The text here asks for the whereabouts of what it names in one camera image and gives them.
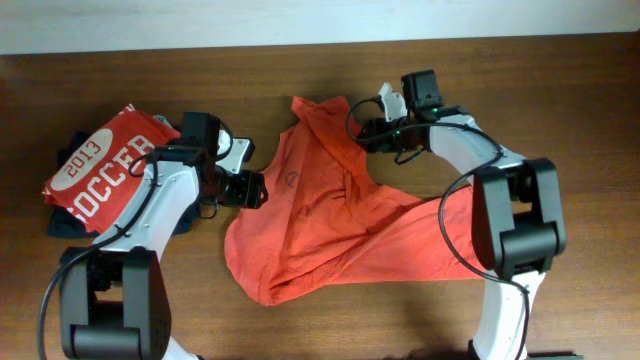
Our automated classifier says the orange soccer t-shirt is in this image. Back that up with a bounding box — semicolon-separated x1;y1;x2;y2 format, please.
224;97;478;306

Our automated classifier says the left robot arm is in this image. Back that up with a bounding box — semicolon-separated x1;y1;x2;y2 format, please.
49;111;268;359

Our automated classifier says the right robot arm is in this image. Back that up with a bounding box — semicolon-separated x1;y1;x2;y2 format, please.
348;70;567;360

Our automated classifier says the folded grey shirt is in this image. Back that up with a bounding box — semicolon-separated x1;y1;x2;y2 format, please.
153;115;173;128

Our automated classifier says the folded red soccer shirt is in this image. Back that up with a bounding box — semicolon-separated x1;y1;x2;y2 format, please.
43;105;180;233

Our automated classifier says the folded navy shirt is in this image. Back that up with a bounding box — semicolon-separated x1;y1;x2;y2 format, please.
47;131;201;239

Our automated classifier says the right black cable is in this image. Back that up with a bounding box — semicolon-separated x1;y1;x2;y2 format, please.
345;95;531;360

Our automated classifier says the black cable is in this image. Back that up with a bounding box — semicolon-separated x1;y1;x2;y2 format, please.
37;117;236;360
345;95;531;360

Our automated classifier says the left black cable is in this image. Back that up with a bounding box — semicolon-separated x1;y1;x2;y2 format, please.
37;117;236;360

